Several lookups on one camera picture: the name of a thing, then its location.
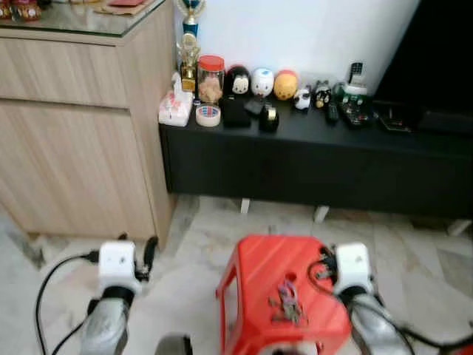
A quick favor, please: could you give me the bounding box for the key bunch with purple tag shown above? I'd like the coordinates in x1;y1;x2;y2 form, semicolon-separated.
269;280;307;326

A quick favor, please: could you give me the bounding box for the red plastic stool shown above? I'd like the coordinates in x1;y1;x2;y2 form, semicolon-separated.
216;234;353;355

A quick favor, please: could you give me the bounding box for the black low console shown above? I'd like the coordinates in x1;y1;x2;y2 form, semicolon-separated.
158;100;473;221

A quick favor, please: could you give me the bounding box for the light wooden cabinet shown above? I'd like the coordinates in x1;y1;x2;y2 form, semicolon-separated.
0;0;180;246

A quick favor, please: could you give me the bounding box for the white pink tissue pack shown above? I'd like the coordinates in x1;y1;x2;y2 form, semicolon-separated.
158;72;195;127

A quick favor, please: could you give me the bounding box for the clear tape roll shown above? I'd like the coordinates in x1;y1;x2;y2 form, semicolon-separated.
195;104;222;127

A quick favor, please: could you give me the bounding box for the small black tape dispenser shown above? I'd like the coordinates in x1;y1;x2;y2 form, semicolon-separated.
258;104;281;135

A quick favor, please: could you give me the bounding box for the flat black box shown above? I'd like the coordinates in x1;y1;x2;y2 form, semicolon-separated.
378;102;416;134

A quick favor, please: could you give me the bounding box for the black wallet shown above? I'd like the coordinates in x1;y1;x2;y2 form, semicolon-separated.
221;95;253;129

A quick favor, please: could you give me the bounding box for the small white panda figurine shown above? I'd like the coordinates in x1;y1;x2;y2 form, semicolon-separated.
293;87;313;111

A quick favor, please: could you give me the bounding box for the small black white figurine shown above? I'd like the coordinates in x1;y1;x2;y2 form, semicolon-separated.
314;80;333;109

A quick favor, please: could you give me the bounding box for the small grey object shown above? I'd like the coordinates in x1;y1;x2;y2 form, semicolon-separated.
245;98;268;116

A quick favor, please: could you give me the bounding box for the glass jar with red lid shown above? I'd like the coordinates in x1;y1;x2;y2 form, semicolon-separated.
197;55;225;105

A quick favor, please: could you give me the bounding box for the yellow round plush toy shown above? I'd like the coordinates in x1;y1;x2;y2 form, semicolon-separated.
273;70;300;101

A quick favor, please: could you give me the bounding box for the black round plush toy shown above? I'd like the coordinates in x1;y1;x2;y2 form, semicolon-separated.
225;64;252;98

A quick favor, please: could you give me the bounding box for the white round plush toy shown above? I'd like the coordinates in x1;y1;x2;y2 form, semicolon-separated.
251;67;275;98

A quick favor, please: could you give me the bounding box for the gold and blue trophy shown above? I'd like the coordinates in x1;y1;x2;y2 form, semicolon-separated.
176;0;206;94

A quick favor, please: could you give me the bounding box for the black television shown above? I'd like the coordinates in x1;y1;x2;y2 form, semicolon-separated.
373;0;473;115

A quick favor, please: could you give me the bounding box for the red brown mat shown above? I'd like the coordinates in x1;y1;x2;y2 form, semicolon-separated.
95;0;157;16

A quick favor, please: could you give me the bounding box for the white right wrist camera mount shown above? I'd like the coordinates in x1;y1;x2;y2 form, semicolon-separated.
336;242;373;296

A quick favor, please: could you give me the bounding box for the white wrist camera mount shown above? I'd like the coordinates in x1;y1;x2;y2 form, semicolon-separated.
336;242;373;296
98;240;142;297

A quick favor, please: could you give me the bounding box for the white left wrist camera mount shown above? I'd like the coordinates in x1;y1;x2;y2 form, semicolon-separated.
98;240;142;297

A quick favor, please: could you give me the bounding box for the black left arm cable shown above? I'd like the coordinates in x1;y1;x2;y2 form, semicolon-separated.
34;251;100;355

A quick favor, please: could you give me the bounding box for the black floor cable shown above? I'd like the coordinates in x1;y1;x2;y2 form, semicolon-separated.
403;331;473;354

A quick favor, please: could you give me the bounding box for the cordless phone on green stand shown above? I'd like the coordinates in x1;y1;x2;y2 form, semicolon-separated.
336;61;370;101

